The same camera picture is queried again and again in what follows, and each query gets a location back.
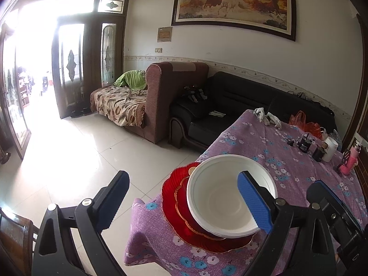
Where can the framed horse painting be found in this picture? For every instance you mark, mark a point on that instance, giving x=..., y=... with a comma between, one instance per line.
x=276, y=17

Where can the brown armchair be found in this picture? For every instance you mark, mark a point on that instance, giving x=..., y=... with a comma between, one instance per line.
x=165, y=80

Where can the pink thermos bottle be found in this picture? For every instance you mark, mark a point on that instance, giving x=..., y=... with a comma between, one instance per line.
x=355, y=151

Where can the black jar with gear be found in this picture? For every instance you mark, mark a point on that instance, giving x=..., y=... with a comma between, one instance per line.
x=319, y=152

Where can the wooden chair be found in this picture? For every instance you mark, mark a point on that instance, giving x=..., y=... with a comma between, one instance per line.
x=17, y=238

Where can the small wall plaque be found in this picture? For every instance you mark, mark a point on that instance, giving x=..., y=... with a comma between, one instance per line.
x=164, y=34

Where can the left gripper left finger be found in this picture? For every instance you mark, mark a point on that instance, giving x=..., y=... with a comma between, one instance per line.
x=55, y=252

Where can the green pillow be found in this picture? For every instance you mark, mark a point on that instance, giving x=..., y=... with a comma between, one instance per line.
x=134, y=79

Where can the white bowl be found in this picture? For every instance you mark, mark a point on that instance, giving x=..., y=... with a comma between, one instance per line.
x=215, y=200

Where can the large red ribbed plate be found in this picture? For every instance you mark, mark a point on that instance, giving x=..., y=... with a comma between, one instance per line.
x=178, y=215

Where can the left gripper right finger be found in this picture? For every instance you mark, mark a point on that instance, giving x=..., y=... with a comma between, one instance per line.
x=312, y=251

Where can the red plastic bag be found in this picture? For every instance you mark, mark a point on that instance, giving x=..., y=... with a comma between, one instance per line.
x=299, y=120

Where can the purple floral tablecloth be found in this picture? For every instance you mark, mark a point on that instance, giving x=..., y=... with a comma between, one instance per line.
x=164, y=232

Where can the patterned sofa blanket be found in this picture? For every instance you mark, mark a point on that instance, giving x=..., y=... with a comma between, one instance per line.
x=121, y=105

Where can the wooden glass door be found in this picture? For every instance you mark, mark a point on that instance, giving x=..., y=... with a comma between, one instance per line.
x=81, y=42

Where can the black leather sofa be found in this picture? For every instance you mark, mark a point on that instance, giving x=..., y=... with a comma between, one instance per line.
x=199, y=113

